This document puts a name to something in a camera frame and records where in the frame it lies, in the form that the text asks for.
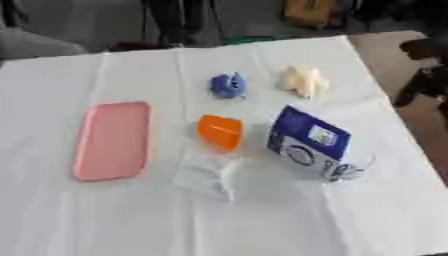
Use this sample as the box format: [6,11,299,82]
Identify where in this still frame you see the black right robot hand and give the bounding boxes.
[390,36,448,118]

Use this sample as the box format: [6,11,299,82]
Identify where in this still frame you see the yellow box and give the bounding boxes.
[281,0,340,30]

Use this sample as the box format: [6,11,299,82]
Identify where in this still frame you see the cream soft toy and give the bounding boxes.
[280,64,331,99]

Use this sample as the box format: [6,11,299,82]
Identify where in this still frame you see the blue and white package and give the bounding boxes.
[266,104,366,183]

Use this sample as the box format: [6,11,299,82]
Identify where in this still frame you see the green object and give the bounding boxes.
[222,35,277,46]

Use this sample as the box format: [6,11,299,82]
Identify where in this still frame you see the blue soft toy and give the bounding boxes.
[208,71,249,99]

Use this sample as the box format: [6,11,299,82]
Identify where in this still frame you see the orange plastic container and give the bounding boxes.
[194,114,245,153]

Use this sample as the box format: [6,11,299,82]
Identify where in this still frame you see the white crumpled plastic bag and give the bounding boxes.
[169,151,245,202]

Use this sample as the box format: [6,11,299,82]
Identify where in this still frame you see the person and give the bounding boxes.
[138,0,219,48]

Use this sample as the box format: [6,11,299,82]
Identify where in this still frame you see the dark red object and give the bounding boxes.
[110,40,167,52]

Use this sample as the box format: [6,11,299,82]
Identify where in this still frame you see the pink rectangular tray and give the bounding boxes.
[71,101,154,183]

